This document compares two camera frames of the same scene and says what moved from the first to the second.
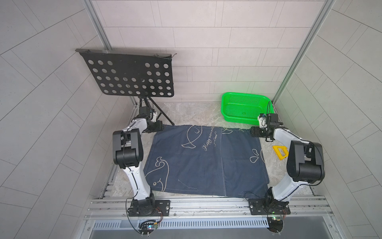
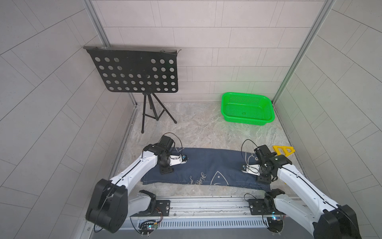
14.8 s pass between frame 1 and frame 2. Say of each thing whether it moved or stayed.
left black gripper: moved
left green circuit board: stayed
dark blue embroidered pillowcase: moved
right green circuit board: stayed
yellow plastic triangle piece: stayed
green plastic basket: stayed
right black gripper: moved
